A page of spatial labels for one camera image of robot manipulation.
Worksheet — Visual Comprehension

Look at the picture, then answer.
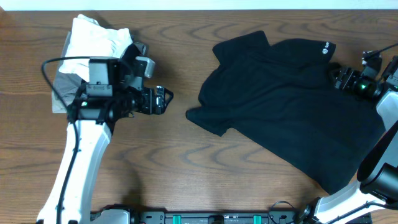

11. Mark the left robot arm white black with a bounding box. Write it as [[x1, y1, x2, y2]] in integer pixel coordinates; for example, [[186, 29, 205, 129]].
[[36, 56, 174, 223]]

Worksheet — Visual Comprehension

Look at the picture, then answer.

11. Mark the black right camera cable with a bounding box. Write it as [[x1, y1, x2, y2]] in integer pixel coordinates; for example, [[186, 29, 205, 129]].
[[368, 42, 398, 58]]

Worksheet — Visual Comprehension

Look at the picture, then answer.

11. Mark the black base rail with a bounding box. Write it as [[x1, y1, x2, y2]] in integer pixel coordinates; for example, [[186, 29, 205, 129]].
[[90, 209, 297, 224]]

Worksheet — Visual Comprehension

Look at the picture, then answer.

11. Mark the white folded garment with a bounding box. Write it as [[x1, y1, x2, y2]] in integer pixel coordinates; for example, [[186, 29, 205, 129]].
[[58, 14, 133, 82]]

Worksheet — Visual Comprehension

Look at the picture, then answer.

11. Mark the grey folded garment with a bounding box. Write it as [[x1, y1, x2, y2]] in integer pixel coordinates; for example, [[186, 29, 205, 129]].
[[51, 30, 90, 114]]

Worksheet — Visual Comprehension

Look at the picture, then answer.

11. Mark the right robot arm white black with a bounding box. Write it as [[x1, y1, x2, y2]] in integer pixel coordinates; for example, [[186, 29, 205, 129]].
[[296, 51, 397, 223]]

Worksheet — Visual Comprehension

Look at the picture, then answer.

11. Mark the black t-shirt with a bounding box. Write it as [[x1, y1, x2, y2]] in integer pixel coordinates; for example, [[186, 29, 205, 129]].
[[186, 31, 385, 194]]

